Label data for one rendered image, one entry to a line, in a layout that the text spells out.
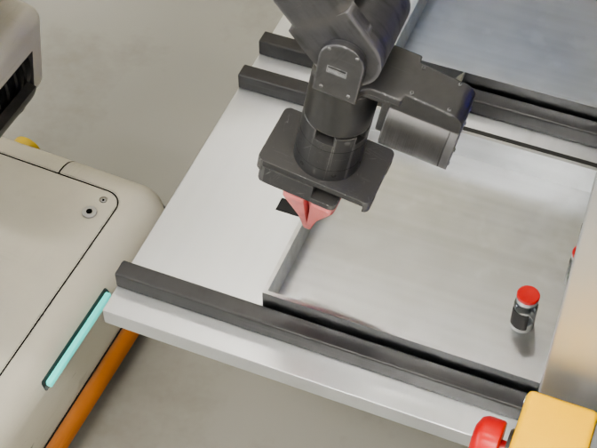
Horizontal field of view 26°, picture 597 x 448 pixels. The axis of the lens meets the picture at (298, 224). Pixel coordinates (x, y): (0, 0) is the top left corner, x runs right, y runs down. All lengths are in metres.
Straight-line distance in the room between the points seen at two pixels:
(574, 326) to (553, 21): 0.61
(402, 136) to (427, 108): 0.03
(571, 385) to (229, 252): 0.39
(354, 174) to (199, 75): 1.62
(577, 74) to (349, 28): 0.54
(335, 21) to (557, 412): 0.33
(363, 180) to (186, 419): 1.14
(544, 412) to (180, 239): 0.44
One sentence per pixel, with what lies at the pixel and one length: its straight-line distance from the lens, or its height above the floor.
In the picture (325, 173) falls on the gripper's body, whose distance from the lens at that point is 1.06.
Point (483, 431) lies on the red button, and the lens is 0.98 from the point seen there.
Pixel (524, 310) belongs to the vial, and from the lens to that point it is 1.17.
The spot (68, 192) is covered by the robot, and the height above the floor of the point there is 0.28.
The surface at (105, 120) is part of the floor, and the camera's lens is 2.60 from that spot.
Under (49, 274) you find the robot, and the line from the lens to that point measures 2.01.
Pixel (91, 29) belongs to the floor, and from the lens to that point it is 2.80.
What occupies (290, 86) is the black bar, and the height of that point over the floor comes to 0.90.
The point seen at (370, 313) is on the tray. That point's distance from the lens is 1.19.
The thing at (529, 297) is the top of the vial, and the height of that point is 0.93.
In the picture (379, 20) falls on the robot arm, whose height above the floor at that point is 1.22.
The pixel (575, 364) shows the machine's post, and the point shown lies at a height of 1.05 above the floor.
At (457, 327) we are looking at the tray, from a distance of 1.19.
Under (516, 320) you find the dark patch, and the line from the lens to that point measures 1.18.
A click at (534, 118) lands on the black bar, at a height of 0.90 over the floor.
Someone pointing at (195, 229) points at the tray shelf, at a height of 0.88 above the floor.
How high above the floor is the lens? 1.85
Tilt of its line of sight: 50 degrees down
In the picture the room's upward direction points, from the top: straight up
